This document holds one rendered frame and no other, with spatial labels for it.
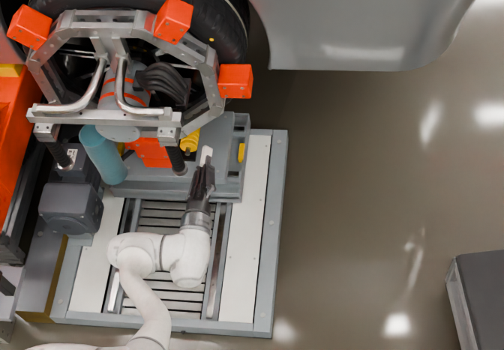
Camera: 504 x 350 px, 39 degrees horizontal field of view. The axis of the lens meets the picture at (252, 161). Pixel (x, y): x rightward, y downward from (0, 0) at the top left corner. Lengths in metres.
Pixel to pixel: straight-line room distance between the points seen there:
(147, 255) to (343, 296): 0.90
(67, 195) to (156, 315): 0.88
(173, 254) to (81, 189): 0.61
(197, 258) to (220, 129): 0.84
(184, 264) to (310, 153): 1.07
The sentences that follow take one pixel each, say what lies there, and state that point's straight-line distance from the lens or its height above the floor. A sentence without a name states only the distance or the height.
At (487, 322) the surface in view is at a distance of 2.30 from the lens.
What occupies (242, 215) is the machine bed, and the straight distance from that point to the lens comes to 2.70.
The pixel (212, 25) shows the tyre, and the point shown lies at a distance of 1.96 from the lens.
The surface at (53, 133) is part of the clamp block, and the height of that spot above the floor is 0.93.
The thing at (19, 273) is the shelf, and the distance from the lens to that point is 2.39.
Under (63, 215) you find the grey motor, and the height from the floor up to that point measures 0.39.
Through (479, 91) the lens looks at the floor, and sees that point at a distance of 3.12.
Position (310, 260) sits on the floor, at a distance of 2.69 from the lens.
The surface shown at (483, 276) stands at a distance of 2.35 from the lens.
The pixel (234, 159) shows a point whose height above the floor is 0.15.
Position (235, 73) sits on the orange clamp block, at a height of 0.88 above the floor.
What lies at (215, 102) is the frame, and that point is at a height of 0.79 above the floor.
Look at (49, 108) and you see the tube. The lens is 1.94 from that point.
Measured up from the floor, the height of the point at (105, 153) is 0.68.
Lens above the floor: 2.49
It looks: 59 degrees down
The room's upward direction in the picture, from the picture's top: 11 degrees counter-clockwise
